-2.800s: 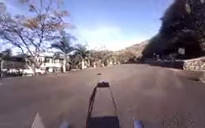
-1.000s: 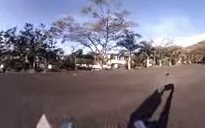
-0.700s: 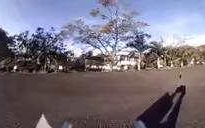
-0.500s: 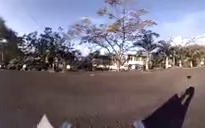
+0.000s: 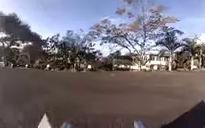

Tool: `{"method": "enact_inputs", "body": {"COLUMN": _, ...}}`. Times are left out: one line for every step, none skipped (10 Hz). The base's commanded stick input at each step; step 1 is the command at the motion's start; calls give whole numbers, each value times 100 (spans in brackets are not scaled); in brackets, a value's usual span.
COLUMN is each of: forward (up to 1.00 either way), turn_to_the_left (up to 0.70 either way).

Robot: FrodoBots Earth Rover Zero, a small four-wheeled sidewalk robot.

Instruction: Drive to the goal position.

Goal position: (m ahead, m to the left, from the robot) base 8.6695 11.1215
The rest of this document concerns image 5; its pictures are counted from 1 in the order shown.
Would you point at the dark grey asphalt road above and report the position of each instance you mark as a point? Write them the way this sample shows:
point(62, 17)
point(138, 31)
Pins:
point(100, 96)

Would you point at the row of trees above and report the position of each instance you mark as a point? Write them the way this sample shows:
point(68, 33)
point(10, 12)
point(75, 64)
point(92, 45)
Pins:
point(70, 50)

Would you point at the white building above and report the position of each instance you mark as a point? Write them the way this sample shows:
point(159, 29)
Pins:
point(155, 61)

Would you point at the robot's own part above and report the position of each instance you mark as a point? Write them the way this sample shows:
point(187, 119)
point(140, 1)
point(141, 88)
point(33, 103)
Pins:
point(66, 125)
point(138, 124)

